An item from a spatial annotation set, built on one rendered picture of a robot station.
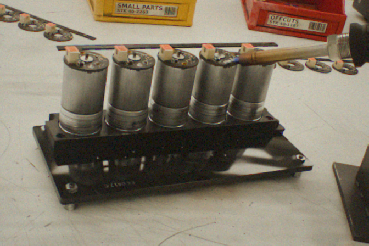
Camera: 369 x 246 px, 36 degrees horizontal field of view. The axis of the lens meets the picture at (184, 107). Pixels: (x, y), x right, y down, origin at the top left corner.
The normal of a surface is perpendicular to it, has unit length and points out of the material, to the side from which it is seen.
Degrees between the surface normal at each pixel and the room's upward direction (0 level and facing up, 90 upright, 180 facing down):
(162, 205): 0
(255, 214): 0
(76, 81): 90
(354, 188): 0
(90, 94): 90
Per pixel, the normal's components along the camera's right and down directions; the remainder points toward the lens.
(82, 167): 0.17, -0.87
